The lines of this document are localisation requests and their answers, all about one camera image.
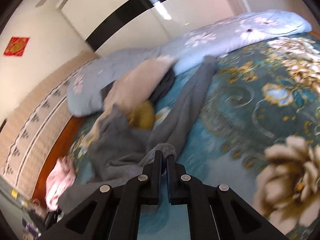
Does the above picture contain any grey knit sweater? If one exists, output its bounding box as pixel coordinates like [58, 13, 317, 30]
[57, 55, 218, 214]

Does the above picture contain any pink fluffy garment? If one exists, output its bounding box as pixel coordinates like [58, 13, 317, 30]
[45, 156, 76, 211]

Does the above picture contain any teal floral bed blanket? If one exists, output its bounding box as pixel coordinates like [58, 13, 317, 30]
[67, 32, 320, 240]

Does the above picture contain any olive yellow folded garment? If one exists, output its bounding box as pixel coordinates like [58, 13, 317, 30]
[127, 101, 155, 130]

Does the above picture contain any beige patterned headboard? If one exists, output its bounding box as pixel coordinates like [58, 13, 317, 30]
[1, 51, 96, 199]

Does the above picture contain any beige folded garment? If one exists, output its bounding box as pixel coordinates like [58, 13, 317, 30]
[90, 55, 178, 141]

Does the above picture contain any light blue floral quilt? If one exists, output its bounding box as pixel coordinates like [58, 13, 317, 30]
[67, 10, 312, 117]

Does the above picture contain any white black striped wardrobe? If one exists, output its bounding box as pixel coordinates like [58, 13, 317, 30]
[57, 0, 235, 56]

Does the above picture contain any wooden bed frame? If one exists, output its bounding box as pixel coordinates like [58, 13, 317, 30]
[31, 117, 86, 209]

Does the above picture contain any red paper wall decoration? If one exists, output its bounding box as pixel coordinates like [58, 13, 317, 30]
[3, 36, 30, 57]

